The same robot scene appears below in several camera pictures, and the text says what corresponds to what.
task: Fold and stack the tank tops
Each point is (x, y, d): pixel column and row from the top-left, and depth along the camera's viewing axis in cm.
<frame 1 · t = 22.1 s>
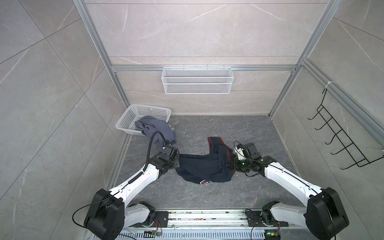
left hand: (175, 157, 86), fingers closed
right hand: (229, 164, 85), fingers open
navy red-trimmed tank top: (205, 168, 87), point 5 cm above the table
grey-blue tank top: (148, 125, 105), point 9 cm above the table

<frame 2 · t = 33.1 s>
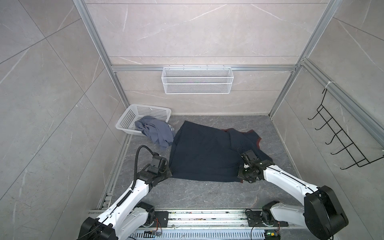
left hand: (169, 167, 85), fingers closed
right hand: (238, 173, 87), fingers closed
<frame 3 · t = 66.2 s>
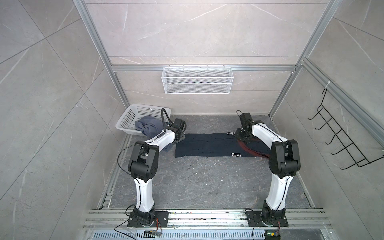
left hand: (178, 134, 100), fingers open
right hand: (237, 136, 100), fingers open
navy red-trimmed tank top: (217, 144, 103), on the table
the other named things where they were.

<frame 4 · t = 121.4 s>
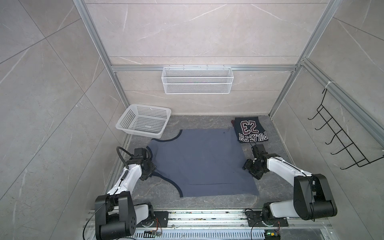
left hand: (150, 166, 88), fingers open
right hand: (246, 168, 91), fingers open
navy red-trimmed tank top: (249, 129, 109), point 4 cm above the table
grey-blue tank top: (204, 163, 97), on the table

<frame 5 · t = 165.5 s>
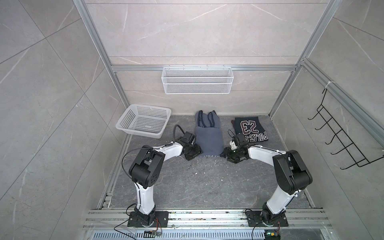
left hand: (201, 150, 95), fingers open
right hand: (222, 155, 96), fingers open
grey-blue tank top: (209, 133, 108), point 2 cm above the table
the other named things where they were.

